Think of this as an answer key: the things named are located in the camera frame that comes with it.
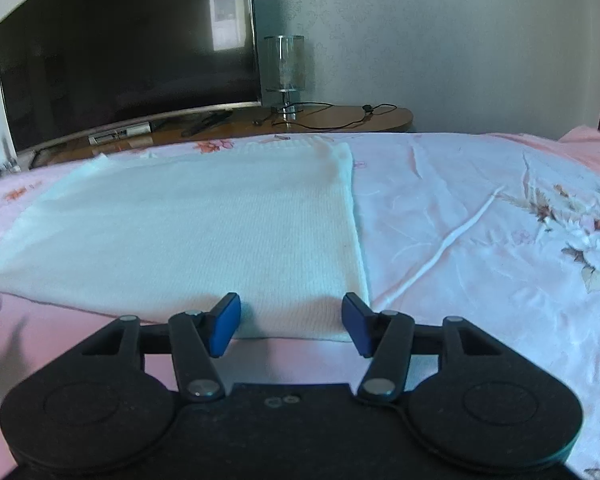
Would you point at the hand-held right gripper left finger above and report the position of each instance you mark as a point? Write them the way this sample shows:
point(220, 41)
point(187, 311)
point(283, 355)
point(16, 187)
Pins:
point(225, 325)

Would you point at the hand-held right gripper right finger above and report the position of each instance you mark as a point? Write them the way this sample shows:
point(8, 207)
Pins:
point(357, 325)

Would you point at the white knitted sweater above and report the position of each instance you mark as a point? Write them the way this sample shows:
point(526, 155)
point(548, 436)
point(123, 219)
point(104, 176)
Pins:
point(180, 235)

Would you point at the pink floral bedsheet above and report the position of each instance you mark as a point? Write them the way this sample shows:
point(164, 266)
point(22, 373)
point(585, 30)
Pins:
point(480, 260)

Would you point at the black remote control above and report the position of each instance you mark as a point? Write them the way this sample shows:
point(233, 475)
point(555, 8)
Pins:
point(206, 124)

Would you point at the wooden television cabinet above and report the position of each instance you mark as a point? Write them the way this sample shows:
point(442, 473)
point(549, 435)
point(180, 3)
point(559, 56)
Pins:
point(340, 119)

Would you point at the grey set-top box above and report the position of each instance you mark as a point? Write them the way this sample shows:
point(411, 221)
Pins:
point(120, 134)

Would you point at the glass table lamp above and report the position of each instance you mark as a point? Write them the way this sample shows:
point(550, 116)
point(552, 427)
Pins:
point(284, 70)

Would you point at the large black television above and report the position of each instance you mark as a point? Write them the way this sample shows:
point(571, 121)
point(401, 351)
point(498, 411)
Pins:
point(120, 50)

